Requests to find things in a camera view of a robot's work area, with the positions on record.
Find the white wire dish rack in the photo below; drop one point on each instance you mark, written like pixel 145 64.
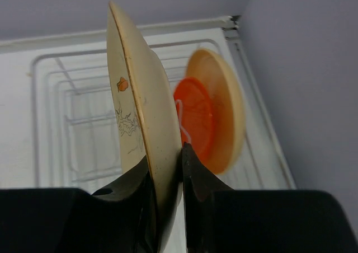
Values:
pixel 75 139

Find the orange plate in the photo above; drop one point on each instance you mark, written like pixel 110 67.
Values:
pixel 195 116

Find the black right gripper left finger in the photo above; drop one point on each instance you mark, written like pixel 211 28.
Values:
pixel 119 217

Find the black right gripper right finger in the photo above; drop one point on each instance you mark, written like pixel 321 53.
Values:
pixel 221 219

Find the beige bird plate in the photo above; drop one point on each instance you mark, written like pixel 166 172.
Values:
pixel 146 114

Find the small beige plate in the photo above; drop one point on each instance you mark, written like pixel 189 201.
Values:
pixel 221 83

